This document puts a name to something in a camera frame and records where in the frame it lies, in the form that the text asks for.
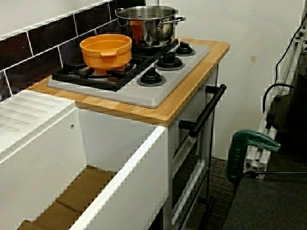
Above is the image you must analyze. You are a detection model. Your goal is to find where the orange plastic pot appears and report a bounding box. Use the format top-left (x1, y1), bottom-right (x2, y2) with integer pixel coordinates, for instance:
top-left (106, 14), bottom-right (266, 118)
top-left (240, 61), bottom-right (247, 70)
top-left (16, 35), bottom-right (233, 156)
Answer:
top-left (79, 34), bottom-right (133, 77)

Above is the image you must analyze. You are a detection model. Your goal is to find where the grey toy stove panel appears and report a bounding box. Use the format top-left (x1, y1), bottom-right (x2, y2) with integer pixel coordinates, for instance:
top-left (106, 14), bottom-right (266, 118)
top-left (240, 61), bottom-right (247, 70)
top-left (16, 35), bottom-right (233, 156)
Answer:
top-left (47, 44), bottom-right (211, 109)

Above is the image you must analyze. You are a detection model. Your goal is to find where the black stove knob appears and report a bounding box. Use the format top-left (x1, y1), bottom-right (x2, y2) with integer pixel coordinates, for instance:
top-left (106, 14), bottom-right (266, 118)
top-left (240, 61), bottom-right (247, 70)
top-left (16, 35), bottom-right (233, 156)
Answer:
top-left (137, 67), bottom-right (166, 87)
top-left (153, 52), bottom-right (186, 71)
top-left (174, 41), bottom-right (196, 57)

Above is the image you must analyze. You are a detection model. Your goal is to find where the white toy kitchen cabinet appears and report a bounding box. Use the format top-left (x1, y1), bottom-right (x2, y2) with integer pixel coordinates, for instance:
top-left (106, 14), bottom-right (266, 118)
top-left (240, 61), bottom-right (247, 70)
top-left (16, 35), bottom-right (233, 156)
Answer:
top-left (167, 64), bottom-right (220, 230)

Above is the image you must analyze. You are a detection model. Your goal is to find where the black burner grate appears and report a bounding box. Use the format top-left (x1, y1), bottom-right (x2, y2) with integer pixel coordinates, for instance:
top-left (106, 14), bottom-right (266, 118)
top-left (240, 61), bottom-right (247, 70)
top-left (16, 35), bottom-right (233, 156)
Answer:
top-left (52, 56), bottom-right (154, 92)
top-left (133, 38), bottom-right (179, 58)

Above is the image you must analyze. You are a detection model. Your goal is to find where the white toy sink basin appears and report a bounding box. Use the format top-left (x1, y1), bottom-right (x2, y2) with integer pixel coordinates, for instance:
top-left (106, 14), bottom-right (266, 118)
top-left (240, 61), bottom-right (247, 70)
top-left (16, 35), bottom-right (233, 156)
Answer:
top-left (0, 91), bottom-right (170, 230)

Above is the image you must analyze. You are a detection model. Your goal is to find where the stainless steel pot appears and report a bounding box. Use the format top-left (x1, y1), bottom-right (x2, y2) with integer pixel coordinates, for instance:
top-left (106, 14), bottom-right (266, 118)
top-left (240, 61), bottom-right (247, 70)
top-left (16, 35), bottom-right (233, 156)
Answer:
top-left (114, 6), bottom-right (186, 48)

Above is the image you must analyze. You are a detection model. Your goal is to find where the brown cardboard sheet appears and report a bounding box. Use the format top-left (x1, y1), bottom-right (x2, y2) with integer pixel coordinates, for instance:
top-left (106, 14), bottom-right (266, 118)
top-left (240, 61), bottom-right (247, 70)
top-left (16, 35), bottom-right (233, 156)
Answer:
top-left (16, 165), bottom-right (118, 230)

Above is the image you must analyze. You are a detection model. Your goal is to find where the dark tile backsplash panel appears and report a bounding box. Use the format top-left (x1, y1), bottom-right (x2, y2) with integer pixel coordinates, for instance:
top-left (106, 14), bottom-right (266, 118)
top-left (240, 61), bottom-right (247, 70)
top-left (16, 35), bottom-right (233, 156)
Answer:
top-left (0, 0), bottom-right (147, 101)

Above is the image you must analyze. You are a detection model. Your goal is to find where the black equipment box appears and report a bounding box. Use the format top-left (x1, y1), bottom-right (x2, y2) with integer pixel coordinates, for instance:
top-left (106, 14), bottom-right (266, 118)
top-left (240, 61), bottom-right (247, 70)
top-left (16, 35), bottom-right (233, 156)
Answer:
top-left (271, 69), bottom-right (307, 135)

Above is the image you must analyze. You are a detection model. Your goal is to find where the black oven door handle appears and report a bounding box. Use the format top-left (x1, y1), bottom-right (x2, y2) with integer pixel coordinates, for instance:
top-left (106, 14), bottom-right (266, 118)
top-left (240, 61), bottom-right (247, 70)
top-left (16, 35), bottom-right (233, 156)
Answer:
top-left (178, 83), bottom-right (227, 138)

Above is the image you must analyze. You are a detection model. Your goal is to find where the green clamp handle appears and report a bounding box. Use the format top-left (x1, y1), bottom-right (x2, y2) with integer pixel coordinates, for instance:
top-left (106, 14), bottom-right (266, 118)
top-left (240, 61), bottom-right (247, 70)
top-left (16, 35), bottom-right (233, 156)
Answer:
top-left (225, 129), bottom-right (281, 183)

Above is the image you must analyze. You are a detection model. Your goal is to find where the silver aluminium frame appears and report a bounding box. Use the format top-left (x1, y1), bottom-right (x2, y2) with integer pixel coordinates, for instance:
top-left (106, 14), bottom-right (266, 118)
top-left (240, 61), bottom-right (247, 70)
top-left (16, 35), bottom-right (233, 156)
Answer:
top-left (244, 14), bottom-right (307, 180)

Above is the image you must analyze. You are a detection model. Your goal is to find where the thick black cable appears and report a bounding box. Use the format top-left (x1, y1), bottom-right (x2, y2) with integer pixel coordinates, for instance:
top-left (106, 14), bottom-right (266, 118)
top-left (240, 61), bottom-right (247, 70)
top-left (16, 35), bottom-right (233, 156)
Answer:
top-left (262, 83), bottom-right (295, 113)

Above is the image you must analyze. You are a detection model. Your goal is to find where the thin black cable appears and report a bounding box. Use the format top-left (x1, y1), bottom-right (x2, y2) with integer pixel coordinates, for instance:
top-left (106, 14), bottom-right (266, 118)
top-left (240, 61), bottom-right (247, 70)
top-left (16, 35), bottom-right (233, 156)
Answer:
top-left (274, 23), bottom-right (303, 84)

